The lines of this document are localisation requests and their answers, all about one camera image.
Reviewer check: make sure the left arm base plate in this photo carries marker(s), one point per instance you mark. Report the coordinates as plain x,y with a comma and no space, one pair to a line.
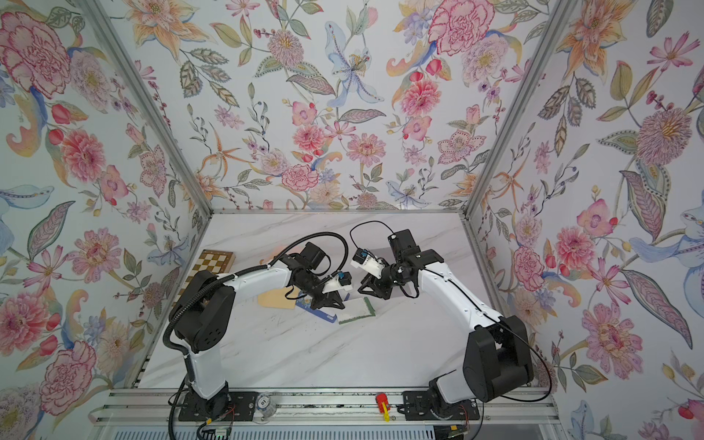
234,407

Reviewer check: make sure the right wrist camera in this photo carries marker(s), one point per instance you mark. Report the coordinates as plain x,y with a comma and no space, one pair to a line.
365,260

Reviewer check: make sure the round silver knob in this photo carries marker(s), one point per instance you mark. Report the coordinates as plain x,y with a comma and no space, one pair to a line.
265,406

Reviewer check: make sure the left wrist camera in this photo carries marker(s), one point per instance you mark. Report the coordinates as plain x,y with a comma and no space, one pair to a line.
340,281

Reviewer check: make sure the blue floral letter paper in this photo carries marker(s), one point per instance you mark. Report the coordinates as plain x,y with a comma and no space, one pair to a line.
319,313

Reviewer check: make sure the red emergency stop button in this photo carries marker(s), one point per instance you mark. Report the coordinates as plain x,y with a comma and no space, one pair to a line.
383,406

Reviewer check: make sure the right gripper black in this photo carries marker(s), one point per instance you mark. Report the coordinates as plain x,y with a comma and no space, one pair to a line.
379,288

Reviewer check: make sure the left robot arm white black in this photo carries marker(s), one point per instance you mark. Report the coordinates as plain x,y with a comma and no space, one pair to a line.
200,319

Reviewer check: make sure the green floral letter paper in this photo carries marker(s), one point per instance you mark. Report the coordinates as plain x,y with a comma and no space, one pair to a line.
355,310

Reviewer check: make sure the wooden chessboard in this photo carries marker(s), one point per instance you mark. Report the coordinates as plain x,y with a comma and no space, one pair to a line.
215,261

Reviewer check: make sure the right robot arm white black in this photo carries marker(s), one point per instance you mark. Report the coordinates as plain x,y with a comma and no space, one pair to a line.
497,358

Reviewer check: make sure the small green circuit board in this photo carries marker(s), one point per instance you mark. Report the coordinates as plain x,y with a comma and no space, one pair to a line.
213,433

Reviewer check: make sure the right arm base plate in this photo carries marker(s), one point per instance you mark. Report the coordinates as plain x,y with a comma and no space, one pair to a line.
424,405

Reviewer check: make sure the yellow envelope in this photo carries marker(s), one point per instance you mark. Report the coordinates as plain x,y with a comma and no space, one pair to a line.
284,298

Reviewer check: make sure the aluminium rail frame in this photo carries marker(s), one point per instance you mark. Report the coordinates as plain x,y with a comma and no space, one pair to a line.
327,413

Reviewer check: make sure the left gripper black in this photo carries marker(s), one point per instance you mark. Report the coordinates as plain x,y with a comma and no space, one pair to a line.
327,299

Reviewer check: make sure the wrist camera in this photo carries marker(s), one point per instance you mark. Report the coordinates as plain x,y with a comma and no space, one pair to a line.
340,281
365,260

